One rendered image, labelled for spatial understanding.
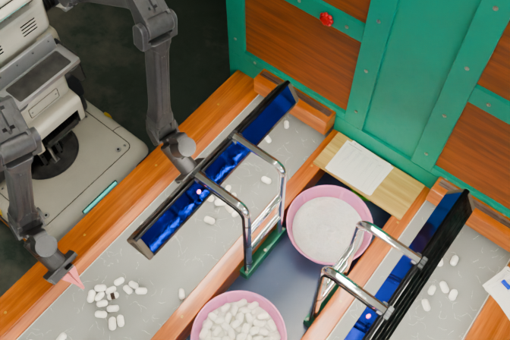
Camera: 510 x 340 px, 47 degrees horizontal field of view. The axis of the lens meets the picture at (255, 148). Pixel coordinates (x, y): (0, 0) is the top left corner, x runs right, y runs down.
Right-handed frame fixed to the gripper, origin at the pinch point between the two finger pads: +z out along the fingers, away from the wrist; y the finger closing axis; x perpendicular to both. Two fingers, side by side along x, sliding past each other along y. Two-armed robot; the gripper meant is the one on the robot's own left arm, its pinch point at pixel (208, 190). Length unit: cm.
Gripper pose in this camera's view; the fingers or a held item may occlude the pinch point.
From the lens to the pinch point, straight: 180.2
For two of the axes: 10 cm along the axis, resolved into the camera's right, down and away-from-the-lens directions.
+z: 5.9, 7.5, 3.1
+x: -5.1, 0.4, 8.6
